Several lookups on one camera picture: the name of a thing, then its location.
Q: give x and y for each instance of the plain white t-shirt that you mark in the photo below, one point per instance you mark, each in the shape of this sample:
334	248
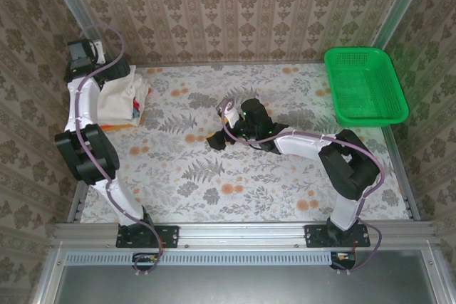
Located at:
117	101

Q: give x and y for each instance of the green plastic basket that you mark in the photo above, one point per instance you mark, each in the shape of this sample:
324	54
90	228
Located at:
367	87

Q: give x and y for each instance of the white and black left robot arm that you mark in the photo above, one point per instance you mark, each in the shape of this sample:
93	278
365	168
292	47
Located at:
83	104

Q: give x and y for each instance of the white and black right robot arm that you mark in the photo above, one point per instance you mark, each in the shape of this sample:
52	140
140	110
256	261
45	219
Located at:
303	144

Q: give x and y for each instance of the folded orange t-shirt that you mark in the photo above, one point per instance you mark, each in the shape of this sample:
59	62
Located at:
114	127

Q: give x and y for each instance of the floral tablecloth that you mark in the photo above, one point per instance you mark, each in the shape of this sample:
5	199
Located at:
249	193

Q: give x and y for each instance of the grey metal front panel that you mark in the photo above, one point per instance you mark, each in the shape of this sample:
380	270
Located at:
231	286

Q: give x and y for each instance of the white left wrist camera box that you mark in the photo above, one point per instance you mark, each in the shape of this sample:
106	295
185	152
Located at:
99	51

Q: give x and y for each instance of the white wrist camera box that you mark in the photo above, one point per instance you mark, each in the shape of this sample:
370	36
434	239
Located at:
231	115
99	51

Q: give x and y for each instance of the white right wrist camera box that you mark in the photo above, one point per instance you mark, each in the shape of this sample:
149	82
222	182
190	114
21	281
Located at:
231	115

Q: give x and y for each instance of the aluminium corner post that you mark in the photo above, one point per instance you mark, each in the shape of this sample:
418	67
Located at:
395	12
82	19

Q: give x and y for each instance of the aluminium front rail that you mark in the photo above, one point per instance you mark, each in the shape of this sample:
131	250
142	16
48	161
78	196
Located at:
242	234

